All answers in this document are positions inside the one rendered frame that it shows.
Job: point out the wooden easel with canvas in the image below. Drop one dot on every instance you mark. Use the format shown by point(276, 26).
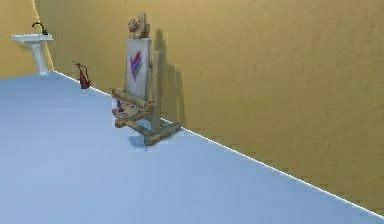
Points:
point(137, 70)

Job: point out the black sink tap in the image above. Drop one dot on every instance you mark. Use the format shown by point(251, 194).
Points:
point(42, 29)

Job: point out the white pedestal sink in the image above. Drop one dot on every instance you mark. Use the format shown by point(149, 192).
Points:
point(37, 50)

